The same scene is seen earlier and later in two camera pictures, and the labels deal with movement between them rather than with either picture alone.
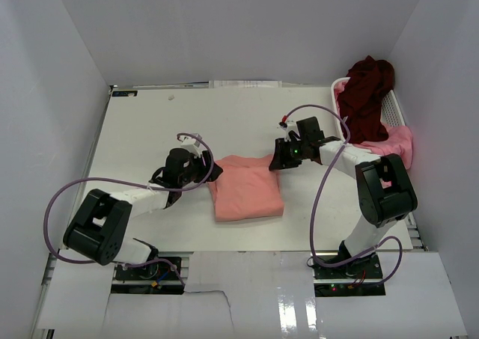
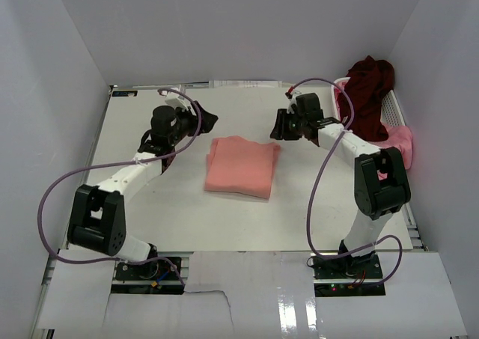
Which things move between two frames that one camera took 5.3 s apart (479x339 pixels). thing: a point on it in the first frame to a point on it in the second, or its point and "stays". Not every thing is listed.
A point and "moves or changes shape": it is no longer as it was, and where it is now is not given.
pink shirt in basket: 400,141 stays
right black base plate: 361,277 stays
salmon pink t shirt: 247,189 moves or changes shape
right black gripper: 281,159 to 278,133
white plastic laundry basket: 391,110 stays
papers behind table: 245,84 stays
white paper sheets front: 248,295 stays
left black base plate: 158,268 stays
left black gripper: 204,170 to 188,115
